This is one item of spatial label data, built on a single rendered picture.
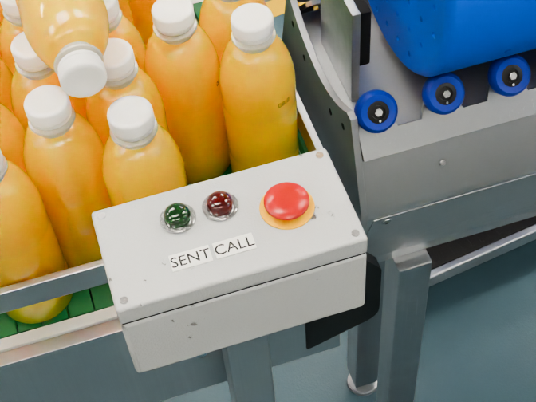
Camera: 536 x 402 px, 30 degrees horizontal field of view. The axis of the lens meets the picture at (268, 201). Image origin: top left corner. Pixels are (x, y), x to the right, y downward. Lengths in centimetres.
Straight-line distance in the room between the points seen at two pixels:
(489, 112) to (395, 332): 46
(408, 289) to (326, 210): 59
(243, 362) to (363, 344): 84
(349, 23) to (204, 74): 17
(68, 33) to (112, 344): 32
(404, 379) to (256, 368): 68
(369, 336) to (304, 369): 25
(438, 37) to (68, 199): 38
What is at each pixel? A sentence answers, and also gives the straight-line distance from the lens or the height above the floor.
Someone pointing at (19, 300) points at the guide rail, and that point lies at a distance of 95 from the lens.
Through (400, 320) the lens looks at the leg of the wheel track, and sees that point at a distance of 144.
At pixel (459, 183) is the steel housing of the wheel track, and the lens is 114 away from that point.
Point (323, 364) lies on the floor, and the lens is 196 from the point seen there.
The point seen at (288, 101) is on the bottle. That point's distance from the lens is 97.
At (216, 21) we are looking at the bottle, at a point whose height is 107.
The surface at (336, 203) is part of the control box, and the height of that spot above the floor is 110.
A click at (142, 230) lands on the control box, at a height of 110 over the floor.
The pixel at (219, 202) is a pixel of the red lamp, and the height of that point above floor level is 111.
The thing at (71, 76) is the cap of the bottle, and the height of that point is 116.
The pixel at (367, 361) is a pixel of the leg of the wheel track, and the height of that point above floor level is 13.
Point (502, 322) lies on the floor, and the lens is 204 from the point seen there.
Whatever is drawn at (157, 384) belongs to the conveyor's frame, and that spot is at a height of 77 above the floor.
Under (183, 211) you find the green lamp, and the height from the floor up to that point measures 111.
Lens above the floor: 173
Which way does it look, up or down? 52 degrees down
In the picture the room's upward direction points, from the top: 5 degrees counter-clockwise
